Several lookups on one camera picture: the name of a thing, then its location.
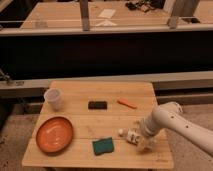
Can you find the orange marker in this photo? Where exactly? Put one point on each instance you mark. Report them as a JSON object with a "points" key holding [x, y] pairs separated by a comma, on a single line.
{"points": [[127, 103]]}

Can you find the grey metal bracket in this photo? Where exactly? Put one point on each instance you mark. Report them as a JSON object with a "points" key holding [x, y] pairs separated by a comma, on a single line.
{"points": [[173, 22]]}

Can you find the white paper sheet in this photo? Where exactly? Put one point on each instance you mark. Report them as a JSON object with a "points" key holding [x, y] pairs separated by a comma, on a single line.
{"points": [[107, 13]]}

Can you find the dark cable clutter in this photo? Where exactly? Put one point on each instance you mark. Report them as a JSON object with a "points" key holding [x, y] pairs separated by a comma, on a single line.
{"points": [[145, 5]]}

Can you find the green sponge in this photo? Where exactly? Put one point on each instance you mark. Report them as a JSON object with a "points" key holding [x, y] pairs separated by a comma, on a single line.
{"points": [[102, 146]]}

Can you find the metal clamp at left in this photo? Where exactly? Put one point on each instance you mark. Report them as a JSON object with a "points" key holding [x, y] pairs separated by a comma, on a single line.
{"points": [[9, 81]]}

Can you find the white labelled bottle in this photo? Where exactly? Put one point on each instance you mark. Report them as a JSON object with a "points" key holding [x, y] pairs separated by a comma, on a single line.
{"points": [[130, 136]]}

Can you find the black rectangular block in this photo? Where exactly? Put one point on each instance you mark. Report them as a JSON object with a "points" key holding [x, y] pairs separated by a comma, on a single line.
{"points": [[97, 105]]}

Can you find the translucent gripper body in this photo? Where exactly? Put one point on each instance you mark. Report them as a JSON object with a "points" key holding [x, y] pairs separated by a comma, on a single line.
{"points": [[145, 144]]}

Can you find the translucent plastic cup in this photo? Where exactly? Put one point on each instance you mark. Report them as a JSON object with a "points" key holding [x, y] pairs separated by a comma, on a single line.
{"points": [[53, 98]]}

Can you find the orange ceramic bowl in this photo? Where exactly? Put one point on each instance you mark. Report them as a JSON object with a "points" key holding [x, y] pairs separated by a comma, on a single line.
{"points": [[54, 135]]}

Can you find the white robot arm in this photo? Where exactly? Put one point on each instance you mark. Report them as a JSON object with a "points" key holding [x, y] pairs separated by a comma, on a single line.
{"points": [[168, 115]]}

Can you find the grey metal post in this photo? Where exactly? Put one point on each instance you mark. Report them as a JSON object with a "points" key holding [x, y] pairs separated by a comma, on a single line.
{"points": [[84, 10]]}

